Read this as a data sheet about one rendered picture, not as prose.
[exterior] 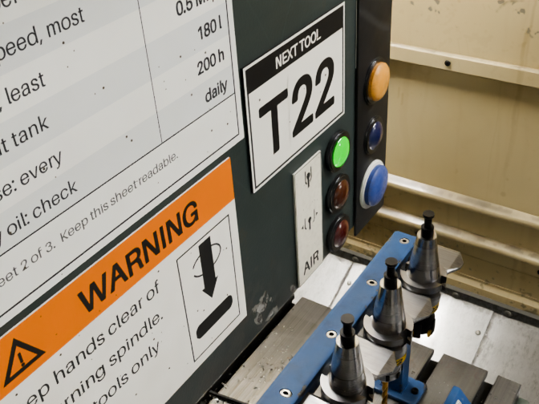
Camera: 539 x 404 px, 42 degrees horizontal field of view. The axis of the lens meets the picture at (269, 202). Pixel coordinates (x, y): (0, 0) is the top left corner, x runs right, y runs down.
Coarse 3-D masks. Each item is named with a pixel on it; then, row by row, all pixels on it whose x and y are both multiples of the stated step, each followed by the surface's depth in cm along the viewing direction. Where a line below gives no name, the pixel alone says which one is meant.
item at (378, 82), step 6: (378, 66) 44; (384, 66) 45; (372, 72) 44; (378, 72) 44; (384, 72) 45; (372, 78) 44; (378, 78) 44; (384, 78) 45; (372, 84) 44; (378, 84) 45; (384, 84) 45; (372, 90) 45; (378, 90) 45; (384, 90) 46; (372, 96) 45; (378, 96) 45
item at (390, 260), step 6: (390, 258) 85; (390, 264) 84; (396, 264) 84; (390, 270) 85; (384, 276) 85; (390, 276) 85; (396, 276) 85; (384, 282) 86; (390, 282) 85; (396, 282) 86
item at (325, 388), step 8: (328, 376) 84; (368, 376) 83; (320, 384) 83; (328, 384) 83; (368, 384) 82; (328, 392) 82; (368, 392) 83; (328, 400) 82; (336, 400) 81; (344, 400) 81; (352, 400) 81; (360, 400) 81; (368, 400) 84
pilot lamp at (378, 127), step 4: (376, 124) 47; (380, 124) 48; (372, 128) 47; (376, 128) 47; (380, 128) 47; (372, 132) 47; (376, 132) 47; (380, 132) 48; (372, 136) 47; (376, 136) 47; (380, 136) 48; (372, 140) 47; (376, 140) 47; (380, 140) 48; (372, 144) 47; (376, 144) 48; (372, 148) 48
